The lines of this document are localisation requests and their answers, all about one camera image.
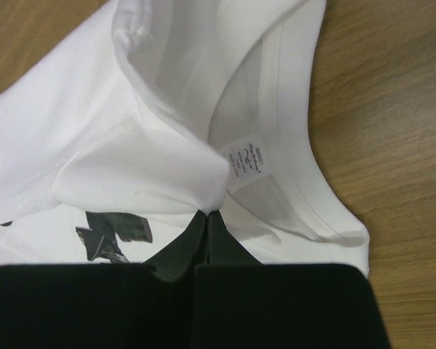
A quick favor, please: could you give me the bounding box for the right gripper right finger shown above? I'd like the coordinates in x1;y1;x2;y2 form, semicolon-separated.
205;211;262;267

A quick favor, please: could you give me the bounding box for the white t-shirt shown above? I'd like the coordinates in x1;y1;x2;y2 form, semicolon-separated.
0;1;369;273

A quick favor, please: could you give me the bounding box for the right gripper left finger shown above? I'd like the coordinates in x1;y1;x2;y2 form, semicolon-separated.
142;211;207;283

